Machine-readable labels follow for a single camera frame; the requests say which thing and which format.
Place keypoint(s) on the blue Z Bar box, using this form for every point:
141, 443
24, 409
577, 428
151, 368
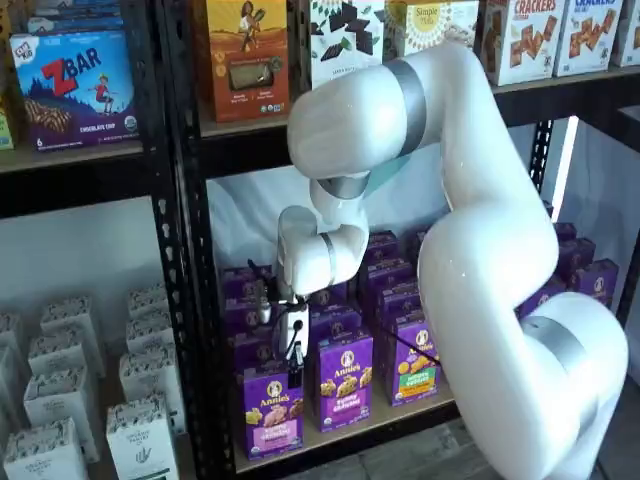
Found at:
75, 100
80, 7
75, 25

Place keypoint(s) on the white Sweet Thins box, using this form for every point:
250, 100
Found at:
345, 30

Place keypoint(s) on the orange baking mix box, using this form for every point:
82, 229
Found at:
250, 50

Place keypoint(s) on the green snack box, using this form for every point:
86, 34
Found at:
5, 130

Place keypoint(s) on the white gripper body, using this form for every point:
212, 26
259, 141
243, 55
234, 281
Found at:
287, 335

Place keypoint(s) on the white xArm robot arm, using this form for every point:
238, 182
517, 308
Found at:
500, 250

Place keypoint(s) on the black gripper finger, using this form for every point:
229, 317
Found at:
297, 370

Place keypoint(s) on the white patterned pantry box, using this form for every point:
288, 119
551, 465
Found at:
10, 330
147, 332
45, 460
150, 375
142, 450
60, 355
147, 302
57, 400
67, 315

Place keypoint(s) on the orange-topped pretzel crackers box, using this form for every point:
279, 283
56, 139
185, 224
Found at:
530, 45

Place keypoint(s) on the purple Annie's box green label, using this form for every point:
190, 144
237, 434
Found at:
382, 245
415, 385
400, 300
390, 272

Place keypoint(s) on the purple Annie's box brown label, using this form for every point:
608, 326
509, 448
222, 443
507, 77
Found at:
542, 300

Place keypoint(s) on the purple Annie's box pink label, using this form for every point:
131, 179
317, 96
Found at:
250, 350
240, 282
272, 435
242, 315

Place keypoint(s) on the white crackers box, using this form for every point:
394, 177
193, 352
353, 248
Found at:
630, 35

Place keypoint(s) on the white backdrop sheet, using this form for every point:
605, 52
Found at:
240, 225

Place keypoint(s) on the purple Annie's snack box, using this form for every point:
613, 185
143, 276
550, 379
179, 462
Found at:
595, 285
575, 255
565, 231

